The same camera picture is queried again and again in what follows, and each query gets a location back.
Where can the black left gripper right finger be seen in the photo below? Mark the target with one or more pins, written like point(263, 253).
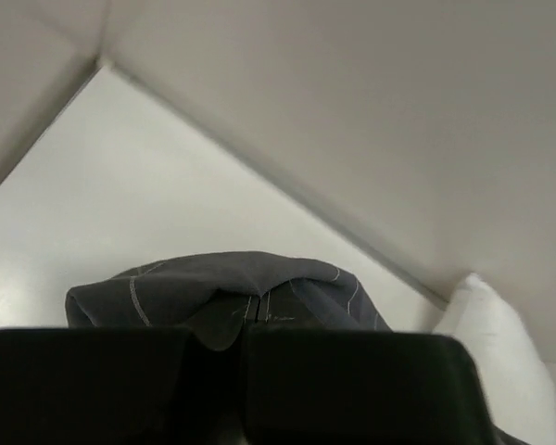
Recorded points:
point(306, 385)

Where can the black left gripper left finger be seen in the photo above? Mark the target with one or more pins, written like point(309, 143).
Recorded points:
point(114, 386)

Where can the dark grey checked pillowcase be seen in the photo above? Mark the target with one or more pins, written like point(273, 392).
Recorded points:
point(214, 294)

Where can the white pillow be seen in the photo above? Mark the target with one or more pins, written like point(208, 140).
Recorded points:
point(520, 393)

